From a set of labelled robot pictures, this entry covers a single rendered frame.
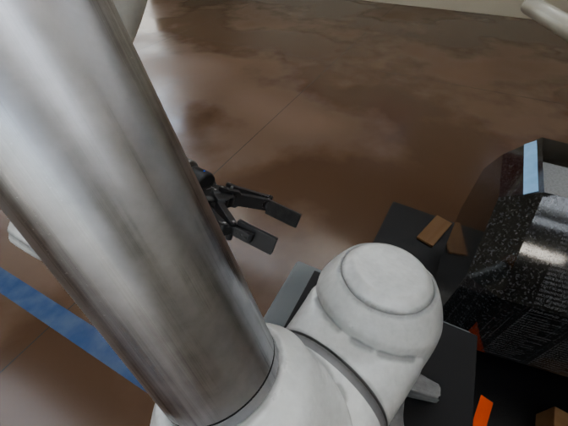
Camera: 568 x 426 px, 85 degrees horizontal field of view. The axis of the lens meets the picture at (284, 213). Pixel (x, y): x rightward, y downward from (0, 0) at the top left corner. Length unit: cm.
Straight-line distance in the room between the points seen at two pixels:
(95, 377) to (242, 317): 148
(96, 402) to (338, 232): 141
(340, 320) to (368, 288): 5
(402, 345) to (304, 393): 13
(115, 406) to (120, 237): 145
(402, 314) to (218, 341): 20
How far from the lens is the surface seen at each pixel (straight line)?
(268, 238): 49
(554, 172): 128
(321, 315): 37
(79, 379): 171
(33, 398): 178
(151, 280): 19
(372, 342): 36
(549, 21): 80
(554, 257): 118
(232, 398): 25
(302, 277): 74
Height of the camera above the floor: 142
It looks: 45 degrees down
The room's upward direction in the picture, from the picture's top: straight up
